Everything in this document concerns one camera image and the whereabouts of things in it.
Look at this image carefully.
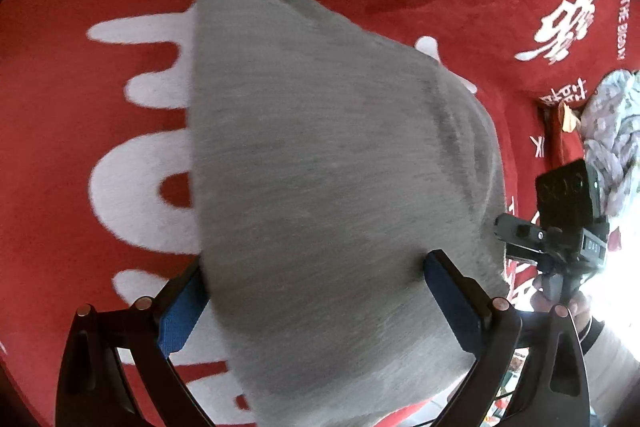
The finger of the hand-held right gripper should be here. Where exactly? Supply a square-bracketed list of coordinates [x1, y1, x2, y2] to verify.
[493, 212, 542, 261]

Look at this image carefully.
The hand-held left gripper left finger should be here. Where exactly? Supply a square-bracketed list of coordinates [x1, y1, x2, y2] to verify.
[55, 257, 217, 427]

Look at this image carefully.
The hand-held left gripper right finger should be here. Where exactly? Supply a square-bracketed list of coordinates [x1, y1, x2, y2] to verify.
[423, 249, 592, 427]

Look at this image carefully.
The grey knit sweater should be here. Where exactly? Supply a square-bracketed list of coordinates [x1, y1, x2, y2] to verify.
[187, 0, 512, 427]

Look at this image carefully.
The person's right hand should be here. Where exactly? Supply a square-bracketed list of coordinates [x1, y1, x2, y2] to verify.
[529, 273, 595, 344]

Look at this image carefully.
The red cushion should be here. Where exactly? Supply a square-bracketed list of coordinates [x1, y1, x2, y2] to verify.
[537, 96, 587, 175]

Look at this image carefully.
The tan paper tag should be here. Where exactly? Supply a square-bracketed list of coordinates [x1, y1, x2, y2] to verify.
[557, 101, 582, 134]

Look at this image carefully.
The pale patterned cloth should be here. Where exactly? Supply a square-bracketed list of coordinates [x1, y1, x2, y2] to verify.
[580, 68, 640, 219]

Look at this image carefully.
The red printed mat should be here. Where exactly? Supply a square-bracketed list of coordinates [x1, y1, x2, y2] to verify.
[0, 0, 640, 427]

